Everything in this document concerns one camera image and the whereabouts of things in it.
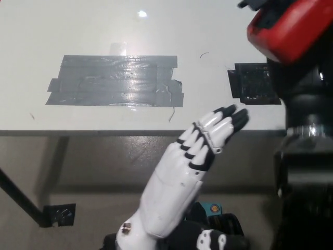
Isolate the black right hand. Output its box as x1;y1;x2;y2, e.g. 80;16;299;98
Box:
266;33;333;131

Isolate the red digital multimeter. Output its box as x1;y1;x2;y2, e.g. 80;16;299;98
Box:
238;0;333;66

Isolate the black and teal robot body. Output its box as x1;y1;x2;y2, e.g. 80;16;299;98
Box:
187;202;244;235

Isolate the grey duct tape patch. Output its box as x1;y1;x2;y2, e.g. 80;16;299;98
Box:
45;54;185;107

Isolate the white and black left hand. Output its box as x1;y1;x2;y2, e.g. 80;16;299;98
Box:
117;104;250;250

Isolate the black tape patch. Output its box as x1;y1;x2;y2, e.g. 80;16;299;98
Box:
227;62;283;106

